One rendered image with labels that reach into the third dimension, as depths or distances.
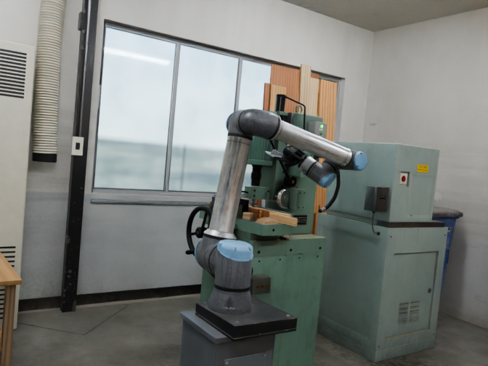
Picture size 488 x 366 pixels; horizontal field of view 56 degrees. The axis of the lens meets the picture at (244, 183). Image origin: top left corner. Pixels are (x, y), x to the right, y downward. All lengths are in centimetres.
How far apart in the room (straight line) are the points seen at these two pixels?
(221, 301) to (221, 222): 35
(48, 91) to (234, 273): 198
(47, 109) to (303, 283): 199
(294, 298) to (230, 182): 98
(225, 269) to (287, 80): 281
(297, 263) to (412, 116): 255
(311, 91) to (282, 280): 239
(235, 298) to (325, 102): 306
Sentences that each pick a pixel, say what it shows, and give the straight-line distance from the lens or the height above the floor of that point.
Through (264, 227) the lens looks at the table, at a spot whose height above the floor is 88.
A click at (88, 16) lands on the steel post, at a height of 211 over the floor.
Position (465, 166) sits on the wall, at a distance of 448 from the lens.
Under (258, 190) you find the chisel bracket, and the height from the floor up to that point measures 105.
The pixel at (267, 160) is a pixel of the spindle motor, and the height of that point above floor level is 123.
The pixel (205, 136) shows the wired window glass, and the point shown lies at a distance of 406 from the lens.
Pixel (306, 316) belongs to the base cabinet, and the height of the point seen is 33.
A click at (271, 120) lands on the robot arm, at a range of 198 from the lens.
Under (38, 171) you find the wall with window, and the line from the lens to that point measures 354.
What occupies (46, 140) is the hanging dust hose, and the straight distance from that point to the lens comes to 335.
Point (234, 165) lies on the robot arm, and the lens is 204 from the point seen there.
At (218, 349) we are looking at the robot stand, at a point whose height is 50.
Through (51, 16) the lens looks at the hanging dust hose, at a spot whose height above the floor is 203.
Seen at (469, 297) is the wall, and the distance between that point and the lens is 451.
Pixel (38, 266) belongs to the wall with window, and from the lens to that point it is 365.
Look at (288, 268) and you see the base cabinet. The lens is 266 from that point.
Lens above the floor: 123
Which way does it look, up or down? 3 degrees down
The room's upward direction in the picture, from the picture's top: 5 degrees clockwise
